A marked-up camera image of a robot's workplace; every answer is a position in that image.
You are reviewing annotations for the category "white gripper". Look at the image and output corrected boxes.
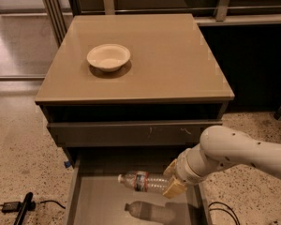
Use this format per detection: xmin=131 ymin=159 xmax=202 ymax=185
xmin=162 ymin=147 xmax=209 ymax=199

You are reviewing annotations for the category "clear plastic water bottle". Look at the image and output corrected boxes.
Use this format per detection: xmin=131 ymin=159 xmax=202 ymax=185
xmin=118 ymin=171 xmax=170 ymax=194

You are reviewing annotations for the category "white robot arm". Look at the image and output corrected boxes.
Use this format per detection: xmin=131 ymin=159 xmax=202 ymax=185
xmin=162 ymin=126 xmax=281 ymax=199

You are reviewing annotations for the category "grey top drawer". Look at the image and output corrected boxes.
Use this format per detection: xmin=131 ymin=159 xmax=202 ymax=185
xmin=48 ymin=120 xmax=222 ymax=147

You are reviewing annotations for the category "grey open middle drawer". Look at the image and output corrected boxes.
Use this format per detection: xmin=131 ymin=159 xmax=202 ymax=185
xmin=65 ymin=148 xmax=211 ymax=225

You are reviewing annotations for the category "grey drawer cabinet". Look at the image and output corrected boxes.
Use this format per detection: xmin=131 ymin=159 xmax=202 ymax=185
xmin=36 ymin=14 xmax=234 ymax=161

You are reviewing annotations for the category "blue tape piece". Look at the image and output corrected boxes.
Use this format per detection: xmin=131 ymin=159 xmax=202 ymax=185
xmin=64 ymin=161 xmax=71 ymax=168

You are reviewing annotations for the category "white paper bowl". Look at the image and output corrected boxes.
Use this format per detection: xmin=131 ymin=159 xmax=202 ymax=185
xmin=86 ymin=44 xmax=131 ymax=72

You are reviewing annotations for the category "black bar device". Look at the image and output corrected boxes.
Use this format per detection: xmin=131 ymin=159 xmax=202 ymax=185
xmin=13 ymin=192 xmax=36 ymax=225

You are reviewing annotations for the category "black power adapter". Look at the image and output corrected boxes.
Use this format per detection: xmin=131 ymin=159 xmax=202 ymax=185
xmin=1 ymin=202 xmax=21 ymax=213

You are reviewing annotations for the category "black floor cables right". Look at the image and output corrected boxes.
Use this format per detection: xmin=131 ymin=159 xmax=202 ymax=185
xmin=207 ymin=201 xmax=241 ymax=225

